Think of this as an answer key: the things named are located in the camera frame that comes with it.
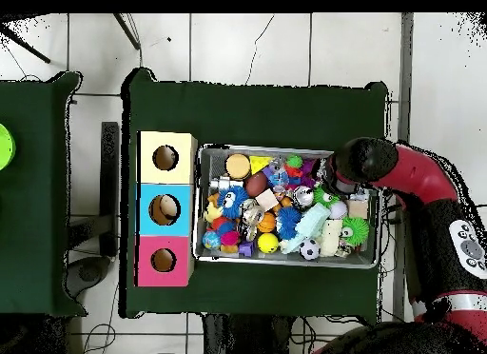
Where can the yellow ball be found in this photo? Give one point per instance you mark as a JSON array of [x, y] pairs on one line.
[[268, 243]]

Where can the black and white soccer ball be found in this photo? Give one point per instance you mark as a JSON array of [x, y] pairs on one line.
[[310, 250]]

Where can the green covered side table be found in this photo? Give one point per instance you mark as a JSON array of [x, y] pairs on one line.
[[38, 217]]

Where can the purple spiky ball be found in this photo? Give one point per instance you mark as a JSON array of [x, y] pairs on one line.
[[309, 173]]

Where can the brown toy football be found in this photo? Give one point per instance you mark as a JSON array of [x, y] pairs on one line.
[[256, 185]]

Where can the mint green knit cloth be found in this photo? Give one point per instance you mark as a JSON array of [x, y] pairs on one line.
[[308, 223]]

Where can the black upright bar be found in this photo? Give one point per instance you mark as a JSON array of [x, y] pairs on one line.
[[109, 179]]

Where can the clear mesh bin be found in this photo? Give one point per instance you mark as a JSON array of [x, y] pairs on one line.
[[211, 162]]

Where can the cream knit cloth roll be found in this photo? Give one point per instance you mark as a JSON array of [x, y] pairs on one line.
[[331, 237]]

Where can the yellow cheese wedge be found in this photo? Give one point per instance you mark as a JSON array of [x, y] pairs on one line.
[[260, 163]]

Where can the wooden three-hole box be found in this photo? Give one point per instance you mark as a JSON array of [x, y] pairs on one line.
[[183, 209]]

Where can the dark green tablecloth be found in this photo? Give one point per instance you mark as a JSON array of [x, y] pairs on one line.
[[259, 110]]

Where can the green spiky ball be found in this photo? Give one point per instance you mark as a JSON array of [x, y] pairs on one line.
[[354, 231]]

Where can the blue fuzzy monster toy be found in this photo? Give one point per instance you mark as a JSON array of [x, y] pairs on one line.
[[232, 202]]

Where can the lime green round object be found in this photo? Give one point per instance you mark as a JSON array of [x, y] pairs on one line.
[[4, 146]]

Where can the black tripod leg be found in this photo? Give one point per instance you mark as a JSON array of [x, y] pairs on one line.
[[27, 46], [128, 31]]

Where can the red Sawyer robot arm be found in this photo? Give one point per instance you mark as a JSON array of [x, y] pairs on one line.
[[426, 179]]

